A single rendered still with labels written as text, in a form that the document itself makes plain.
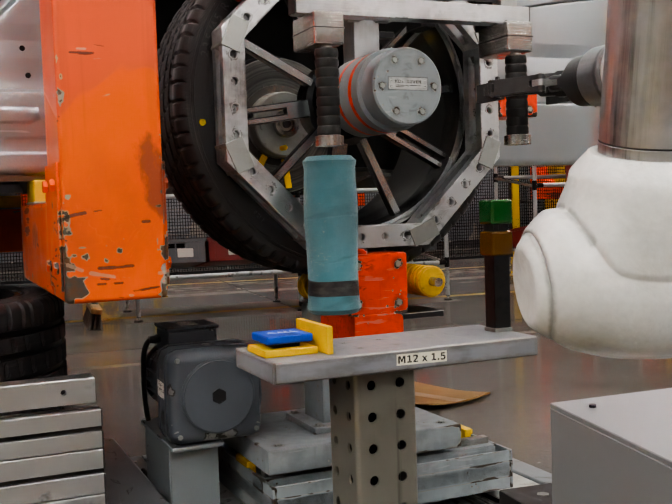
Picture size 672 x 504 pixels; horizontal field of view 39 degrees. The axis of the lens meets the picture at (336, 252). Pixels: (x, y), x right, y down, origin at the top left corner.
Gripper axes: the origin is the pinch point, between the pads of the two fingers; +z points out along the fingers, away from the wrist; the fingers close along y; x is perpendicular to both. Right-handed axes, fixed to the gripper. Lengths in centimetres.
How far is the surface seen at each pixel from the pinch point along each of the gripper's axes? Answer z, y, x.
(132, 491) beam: 46, -57, -70
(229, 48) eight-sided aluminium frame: 20.9, -42.7, 9.5
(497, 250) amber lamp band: -6.2, -8.8, -25.1
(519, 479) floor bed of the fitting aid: 30, 19, -75
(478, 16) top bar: 1.8, -6.0, 12.8
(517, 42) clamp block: -1.2, -0.6, 8.3
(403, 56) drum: 6.4, -17.7, 6.7
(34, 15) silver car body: 72, -68, 24
